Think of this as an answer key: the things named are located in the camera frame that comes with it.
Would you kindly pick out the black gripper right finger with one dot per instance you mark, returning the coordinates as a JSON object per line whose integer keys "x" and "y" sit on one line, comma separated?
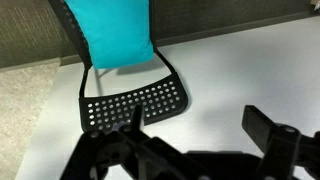
{"x": 283, "y": 146}

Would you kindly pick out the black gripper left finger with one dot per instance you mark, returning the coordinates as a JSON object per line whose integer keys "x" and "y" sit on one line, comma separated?
{"x": 110, "y": 150}

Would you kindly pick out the black perforated metal chair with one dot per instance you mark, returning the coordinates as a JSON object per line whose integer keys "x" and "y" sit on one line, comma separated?
{"x": 133, "y": 103}

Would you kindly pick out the teal cushion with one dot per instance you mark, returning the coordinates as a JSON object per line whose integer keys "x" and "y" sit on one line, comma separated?
{"x": 113, "y": 30}

